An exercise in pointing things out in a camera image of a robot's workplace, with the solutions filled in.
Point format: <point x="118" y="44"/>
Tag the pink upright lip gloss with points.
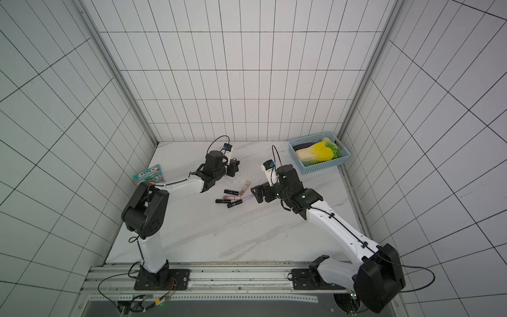
<point x="245" y="187"/>

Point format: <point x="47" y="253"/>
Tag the pink frosted lip gloss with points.
<point x="231" y="197"/>

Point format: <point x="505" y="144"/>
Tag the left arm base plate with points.
<point x="166" y="279"/>

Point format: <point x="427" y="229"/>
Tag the black silver-band lipstick upper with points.
<point x="231" y="192"/>

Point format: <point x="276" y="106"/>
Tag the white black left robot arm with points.
<point x="145" y="212"/>

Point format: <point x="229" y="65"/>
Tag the lilac tube black cap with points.
<point x="248" y="197"/>

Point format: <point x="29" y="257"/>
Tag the black silver-band lipstick Shuzili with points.
<point x="235" y="203"/>

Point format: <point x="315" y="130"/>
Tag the yellow toy cabbage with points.
<point x="323" y="151"/>

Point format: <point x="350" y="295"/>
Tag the light blue perforated basket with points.
<point x="304" y="142"/>

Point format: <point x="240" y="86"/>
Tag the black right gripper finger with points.
<point x="256" y="199"/>
<point x="257" y="189"/>

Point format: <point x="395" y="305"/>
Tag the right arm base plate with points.
<point x="309" y="280"/>

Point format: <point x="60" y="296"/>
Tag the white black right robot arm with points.
<point x="373" y="276"/>

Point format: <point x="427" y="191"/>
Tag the teal snack packet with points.
<point x="152" y="175"/>

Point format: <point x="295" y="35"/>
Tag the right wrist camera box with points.
<point x="269" y="169"/>

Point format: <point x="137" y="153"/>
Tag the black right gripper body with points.
<point x="265" y="191"/>

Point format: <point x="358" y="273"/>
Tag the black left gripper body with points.
<point x="230" y="169"/>

